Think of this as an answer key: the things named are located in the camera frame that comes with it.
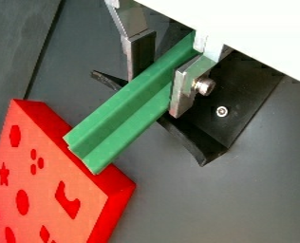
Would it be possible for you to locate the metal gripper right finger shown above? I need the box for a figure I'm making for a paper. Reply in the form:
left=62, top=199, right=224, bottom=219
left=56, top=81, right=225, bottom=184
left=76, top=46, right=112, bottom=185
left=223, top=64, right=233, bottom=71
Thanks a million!
left=168, top=31, right=235, bottom=120

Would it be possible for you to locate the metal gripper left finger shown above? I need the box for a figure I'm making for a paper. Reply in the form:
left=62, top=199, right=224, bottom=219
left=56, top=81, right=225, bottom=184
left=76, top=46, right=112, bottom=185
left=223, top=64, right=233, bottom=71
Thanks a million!
left=105, top=0, right=157, bottom=80

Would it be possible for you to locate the red shape sorting block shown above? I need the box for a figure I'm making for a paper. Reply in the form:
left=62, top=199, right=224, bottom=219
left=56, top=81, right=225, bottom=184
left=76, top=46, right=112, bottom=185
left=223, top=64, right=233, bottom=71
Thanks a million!
left=0, top=100, right=137, bottom=243

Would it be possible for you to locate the black curved fixture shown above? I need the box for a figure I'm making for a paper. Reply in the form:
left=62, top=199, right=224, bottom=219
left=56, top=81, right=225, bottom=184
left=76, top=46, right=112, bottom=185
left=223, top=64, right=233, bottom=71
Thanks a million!
left=89, top=50, right=287, bottom=168

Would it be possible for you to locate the green star prism bar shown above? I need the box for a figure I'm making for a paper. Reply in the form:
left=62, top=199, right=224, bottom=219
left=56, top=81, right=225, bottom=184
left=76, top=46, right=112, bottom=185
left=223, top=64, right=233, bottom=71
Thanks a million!
left=64, top=32, right=197, bottom=174

